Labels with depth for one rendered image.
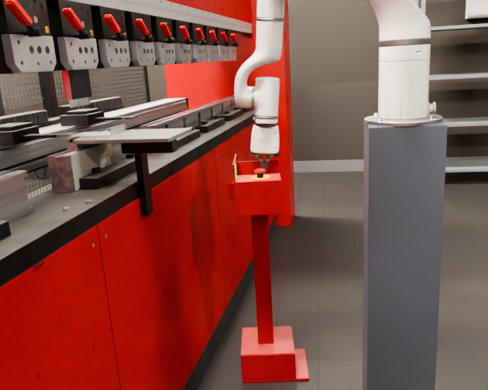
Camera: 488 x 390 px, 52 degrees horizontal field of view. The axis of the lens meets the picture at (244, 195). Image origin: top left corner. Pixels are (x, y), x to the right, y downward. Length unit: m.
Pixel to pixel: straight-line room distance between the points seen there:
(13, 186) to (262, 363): 1.17
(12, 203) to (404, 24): 0.96
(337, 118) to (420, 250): 3.92
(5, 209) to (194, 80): 2.58
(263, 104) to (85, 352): 0.99
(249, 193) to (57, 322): 0.83
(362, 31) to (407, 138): 3.96
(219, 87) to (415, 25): 2.38
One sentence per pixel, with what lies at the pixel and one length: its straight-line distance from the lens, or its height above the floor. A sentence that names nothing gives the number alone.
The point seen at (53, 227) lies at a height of 0.88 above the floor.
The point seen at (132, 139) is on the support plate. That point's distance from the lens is 1.28.
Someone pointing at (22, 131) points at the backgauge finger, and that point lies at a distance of 1.54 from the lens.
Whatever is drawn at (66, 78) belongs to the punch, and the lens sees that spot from 1.39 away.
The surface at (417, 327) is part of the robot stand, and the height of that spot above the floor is 0.47.
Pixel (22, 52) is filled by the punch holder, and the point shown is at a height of 1.22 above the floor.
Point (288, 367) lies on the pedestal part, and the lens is 1.97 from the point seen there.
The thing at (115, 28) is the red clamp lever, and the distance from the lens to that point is 1.50.
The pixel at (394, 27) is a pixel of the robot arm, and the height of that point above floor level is 1.23.
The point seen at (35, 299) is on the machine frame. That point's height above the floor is 0.77.
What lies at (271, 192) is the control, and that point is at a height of 0.74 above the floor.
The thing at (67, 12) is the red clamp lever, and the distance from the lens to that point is 1.30.
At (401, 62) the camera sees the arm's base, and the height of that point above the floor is 1.15.
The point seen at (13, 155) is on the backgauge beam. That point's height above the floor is 0.95.
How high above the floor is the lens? 1.17
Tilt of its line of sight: 15 degrees down
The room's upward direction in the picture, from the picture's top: 3 degrees counter-clockwise
